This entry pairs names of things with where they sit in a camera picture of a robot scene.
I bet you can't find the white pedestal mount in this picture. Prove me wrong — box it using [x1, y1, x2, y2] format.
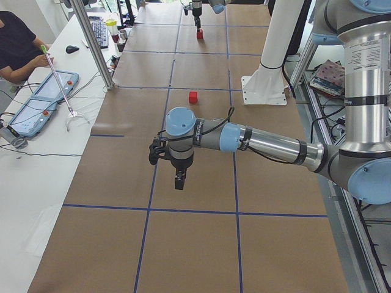
[241, 0, 311, 106]

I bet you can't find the yellow lid bottle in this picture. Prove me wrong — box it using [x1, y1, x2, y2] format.
[106, 18, 119, 43]

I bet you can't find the black computer mouse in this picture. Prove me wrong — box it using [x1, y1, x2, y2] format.
[65, 45, 79, 54]

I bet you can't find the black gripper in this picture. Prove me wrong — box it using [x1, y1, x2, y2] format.
[191, 1, 202, 30]
[171, 155, 194, 190]

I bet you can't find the teach pendant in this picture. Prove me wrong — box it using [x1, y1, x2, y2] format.
[32, 70, 79, 101]
[9, 98, 57, 137]

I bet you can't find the metal cup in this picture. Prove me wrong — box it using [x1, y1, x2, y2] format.
[119, 29, 128, 42]

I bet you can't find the teach pendant far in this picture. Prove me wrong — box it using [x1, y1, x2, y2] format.
[32, 70, 79, 101]

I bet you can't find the black keyboard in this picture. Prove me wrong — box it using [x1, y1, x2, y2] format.
[90, 21, 109, 49]

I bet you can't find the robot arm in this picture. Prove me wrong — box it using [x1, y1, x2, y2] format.
[189, 0, 232, 31]
[149, 1, 390, 204]

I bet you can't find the seated person black shirt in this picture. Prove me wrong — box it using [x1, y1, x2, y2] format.
[1, 11, 49, 84]

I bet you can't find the teach pendant near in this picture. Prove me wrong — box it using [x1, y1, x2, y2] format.
[9, 98, 57, 137]

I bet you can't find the aluminium frame post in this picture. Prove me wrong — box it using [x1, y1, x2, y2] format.
[70, 0, 114, 90]

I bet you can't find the pink reacher grabber tool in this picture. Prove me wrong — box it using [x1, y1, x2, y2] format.
[40, 45, 90, 132]

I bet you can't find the red block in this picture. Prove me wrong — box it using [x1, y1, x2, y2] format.
[188, 91, 198, 104]
[196, 29, 203, 40]

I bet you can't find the stack of patterned cloths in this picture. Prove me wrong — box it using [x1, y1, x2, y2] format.
[309, 60, 345, 96]

